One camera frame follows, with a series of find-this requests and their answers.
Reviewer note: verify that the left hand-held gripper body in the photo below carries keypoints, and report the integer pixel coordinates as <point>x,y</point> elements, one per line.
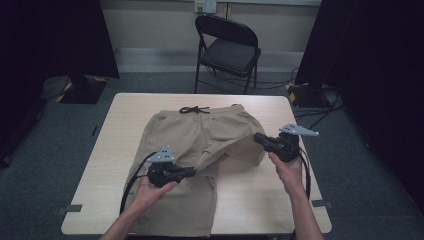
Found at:
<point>161,166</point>

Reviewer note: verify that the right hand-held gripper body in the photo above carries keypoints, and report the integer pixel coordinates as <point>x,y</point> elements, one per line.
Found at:
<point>290,146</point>

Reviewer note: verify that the person's right hand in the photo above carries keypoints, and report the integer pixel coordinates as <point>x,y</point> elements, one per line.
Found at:
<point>288,173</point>

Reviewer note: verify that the person's left hand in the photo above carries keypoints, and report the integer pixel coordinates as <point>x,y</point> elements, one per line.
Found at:
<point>150,196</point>

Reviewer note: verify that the black stand base striped edge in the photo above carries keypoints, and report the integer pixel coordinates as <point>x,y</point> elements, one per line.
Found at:
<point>83,91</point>
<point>306,95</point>

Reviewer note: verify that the grey tape strip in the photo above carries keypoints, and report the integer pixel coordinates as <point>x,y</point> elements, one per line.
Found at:
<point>323,203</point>
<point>68,209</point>

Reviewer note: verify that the small black floor tape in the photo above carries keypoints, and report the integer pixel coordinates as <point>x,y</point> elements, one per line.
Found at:
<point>94,130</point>

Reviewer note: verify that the black folding chair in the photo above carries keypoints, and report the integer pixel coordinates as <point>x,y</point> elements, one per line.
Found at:
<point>230,55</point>

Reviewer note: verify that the black curtain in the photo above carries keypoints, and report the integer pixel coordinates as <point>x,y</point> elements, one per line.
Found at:
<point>50,40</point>
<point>376,66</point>

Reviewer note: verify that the white wall outlet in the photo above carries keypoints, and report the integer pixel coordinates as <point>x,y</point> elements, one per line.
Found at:
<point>205,6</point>

